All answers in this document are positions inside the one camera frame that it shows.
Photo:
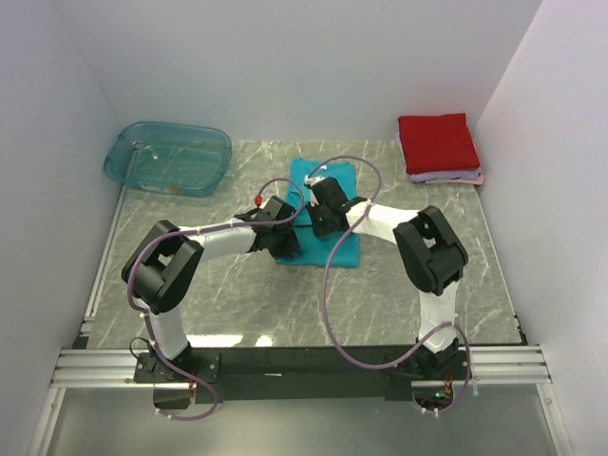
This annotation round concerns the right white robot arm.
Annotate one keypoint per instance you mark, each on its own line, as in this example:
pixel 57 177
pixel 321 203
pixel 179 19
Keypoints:
pixel 433 256

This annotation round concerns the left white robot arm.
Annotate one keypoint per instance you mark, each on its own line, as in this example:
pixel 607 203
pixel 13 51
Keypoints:
pixel 159 273

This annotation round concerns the aluminium rail frame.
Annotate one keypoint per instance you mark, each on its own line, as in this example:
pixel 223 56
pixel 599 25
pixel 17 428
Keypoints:
pixel 105 369

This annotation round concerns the teal t-shirt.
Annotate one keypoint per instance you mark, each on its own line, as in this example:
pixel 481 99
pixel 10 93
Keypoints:
pixel 315 251

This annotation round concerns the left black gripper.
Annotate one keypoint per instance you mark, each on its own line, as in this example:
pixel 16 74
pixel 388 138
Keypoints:
pixel 292 245

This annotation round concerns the teal transparent plastic basin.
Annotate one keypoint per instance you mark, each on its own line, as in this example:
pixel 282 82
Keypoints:
pixel 170 158

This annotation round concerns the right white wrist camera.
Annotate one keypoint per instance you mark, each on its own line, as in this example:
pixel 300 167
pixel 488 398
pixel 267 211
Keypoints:
pixel 310 181

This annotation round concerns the folded pink t-shirt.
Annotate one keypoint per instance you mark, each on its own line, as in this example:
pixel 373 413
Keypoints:
pixel 478 181

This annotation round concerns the folded red t-shirt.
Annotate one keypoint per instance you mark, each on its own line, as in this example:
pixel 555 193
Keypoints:
pixel 434 126

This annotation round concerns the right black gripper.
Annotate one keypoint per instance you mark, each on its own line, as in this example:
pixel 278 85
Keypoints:
pixel 318 230

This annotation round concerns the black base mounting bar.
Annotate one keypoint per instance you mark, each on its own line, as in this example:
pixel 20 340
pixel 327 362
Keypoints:
pixel 274 373

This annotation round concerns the folded lavender t-shirt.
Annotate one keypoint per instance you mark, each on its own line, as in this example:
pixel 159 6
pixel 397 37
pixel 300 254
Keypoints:
pixel 430 176

